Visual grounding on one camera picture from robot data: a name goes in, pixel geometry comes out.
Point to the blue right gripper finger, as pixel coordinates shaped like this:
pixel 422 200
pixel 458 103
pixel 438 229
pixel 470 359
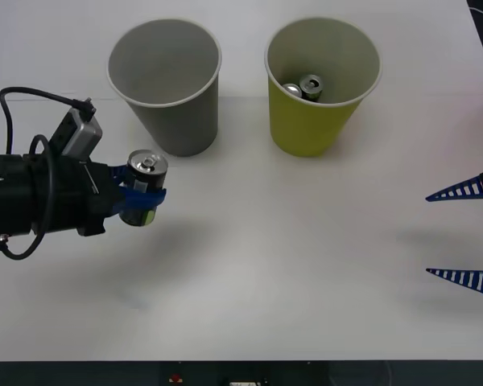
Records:
pixel 473 187
pixel 473 279

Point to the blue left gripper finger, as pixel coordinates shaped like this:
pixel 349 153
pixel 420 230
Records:
pixel 119 172
pixel 143 199

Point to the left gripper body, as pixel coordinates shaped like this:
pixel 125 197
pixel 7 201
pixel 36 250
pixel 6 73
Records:
pixel 70 197

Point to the black and green drink can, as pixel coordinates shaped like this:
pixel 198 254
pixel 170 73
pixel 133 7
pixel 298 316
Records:
pixel 148 177

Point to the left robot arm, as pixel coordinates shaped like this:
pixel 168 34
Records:
pixel 4 193

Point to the grey plastic waste bin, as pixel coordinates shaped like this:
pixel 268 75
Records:
pixel 177 120

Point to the yellow-green plastic waste bin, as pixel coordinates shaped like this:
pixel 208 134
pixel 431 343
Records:
pixel 306 128

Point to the silver drink can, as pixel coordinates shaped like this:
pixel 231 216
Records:
pixel 292 89

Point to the dark drink can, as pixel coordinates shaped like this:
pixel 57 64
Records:
pixel 312 86

